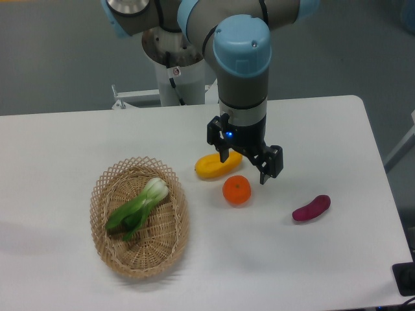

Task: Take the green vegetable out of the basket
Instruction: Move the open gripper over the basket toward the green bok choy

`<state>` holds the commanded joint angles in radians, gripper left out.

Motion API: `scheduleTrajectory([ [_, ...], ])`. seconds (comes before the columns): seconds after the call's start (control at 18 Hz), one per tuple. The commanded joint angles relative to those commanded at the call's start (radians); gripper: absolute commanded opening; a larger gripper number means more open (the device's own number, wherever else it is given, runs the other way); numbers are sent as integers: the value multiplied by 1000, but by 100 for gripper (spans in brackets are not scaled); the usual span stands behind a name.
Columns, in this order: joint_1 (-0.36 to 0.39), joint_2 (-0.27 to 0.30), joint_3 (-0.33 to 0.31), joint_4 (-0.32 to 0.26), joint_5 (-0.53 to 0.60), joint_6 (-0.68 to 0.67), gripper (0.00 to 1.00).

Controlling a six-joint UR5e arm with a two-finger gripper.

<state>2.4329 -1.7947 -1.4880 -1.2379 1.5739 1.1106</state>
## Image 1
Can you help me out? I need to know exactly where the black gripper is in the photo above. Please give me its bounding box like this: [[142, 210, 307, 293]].
[[207, 113, 283, 185]]

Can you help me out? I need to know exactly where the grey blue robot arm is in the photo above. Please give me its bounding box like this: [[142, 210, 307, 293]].
[[101, 1, 320, 183]]

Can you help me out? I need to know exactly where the woven wicker basket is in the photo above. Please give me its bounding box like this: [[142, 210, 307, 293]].
[[90, 156, 189, 279]]

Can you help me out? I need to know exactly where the yellow mango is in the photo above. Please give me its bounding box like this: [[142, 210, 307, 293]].
[[195, 151, 243, 179]]

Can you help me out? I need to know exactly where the orange tangerine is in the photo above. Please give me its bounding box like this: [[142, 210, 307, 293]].
[[222, 175, 252, 205]]

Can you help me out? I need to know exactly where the purple sweet potato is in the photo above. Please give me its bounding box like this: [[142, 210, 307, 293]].
[[292, 195, 331, 222]]

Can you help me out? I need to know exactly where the green bok choy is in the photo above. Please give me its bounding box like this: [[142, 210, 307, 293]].
[[105, 178, 169, 241]]

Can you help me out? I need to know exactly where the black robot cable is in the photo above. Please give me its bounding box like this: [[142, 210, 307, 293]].
[[164, 51, 186, 106]]

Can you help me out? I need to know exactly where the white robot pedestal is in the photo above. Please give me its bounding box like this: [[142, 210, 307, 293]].
[[112, 27, 219, 109]]

